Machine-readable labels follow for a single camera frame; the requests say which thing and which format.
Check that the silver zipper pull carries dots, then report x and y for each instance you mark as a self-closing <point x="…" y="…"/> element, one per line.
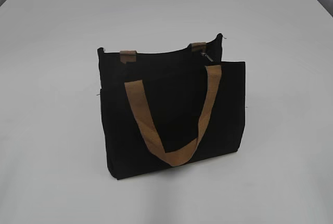
<point x="206" y="57"/>

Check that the black canvas tote bag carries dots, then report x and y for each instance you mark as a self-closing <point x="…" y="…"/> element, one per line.
<point x="127" y="154"/>

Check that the tan rear bag handle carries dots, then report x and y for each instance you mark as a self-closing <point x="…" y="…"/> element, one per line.
<point x="130" y="55"/>

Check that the tan front bag handle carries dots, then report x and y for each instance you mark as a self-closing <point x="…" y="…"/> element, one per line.
<point x="173" y="111"/>

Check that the tan bag handle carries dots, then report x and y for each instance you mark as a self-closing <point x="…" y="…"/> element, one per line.
<point x="130" y="55"/>
<point x="173" y="111"/>

